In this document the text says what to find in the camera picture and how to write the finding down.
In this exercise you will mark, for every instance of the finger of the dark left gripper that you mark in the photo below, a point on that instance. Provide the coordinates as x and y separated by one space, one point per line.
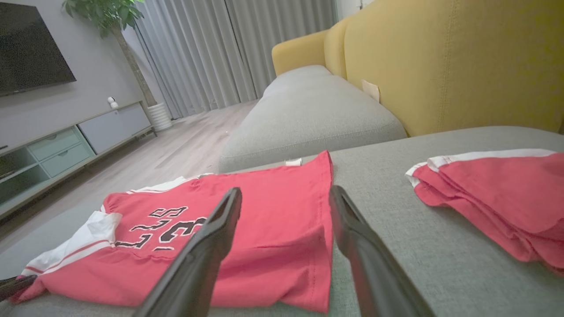
13 286

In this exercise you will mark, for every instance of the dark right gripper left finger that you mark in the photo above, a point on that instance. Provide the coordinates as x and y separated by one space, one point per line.
194 277

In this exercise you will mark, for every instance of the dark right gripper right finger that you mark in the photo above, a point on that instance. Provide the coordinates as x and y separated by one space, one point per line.
374 281

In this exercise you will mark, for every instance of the red jersey with white sleeves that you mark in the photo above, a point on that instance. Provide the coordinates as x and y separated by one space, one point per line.
282 211

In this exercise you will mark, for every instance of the red shorts with white stripe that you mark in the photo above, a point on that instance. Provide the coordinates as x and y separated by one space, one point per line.
498 198

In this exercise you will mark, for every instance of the grey green television cabinet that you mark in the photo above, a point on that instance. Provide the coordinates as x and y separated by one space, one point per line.
66 145

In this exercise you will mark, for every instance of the white ribbed plant pot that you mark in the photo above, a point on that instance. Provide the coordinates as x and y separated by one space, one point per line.
159 116

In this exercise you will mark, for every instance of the grey sofa seat cushion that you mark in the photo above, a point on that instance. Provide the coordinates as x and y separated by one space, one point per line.
308 114

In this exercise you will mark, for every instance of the beige sofa label tag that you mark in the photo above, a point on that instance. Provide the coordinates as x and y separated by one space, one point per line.
371 90

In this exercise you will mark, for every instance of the grey pleated curtain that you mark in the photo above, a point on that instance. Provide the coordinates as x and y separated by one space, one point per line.
211 48

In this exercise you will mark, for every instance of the yellow sofa back cushion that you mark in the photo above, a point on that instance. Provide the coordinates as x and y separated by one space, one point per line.
337 48
299 50
462 61

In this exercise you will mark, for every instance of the black flat television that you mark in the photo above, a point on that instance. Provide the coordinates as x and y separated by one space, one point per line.
31 48

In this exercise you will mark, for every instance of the green indoor tree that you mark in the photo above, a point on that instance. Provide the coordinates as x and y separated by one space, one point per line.
105 17

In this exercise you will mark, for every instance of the small white security camera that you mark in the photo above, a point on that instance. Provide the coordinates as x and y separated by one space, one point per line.
112 102

